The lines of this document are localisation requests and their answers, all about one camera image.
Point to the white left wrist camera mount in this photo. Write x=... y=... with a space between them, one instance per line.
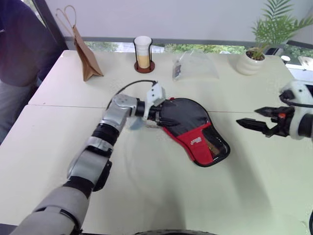
x=154 y=95

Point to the small white paper cup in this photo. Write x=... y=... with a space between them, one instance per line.
x=285 y=58

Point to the brown paper bag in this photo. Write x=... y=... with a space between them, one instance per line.
x=88 y=61

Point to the white ribbed plant pot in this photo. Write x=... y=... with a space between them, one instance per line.
x=249 y=64

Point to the table tennis paddle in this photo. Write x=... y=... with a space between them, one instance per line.
x=212 y=146

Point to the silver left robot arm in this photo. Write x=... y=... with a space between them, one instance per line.
x=115 y=117

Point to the clear plastic bag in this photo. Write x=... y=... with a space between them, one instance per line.
x=195 y=66

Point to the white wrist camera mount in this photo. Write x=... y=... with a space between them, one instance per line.
x=154 y=95
x=299 y=90

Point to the black and red paddle case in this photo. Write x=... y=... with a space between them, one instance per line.
x=188 y=117

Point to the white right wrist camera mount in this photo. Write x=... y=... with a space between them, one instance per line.
x=299 y=90

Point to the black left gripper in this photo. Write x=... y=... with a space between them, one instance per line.
x=154 y=113

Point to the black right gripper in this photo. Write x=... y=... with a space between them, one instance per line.
x=281 y=122

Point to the green palm plant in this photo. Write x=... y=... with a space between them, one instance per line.
x=274 y=27

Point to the person in dark shirt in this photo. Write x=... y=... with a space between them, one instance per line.
x=19 y=49

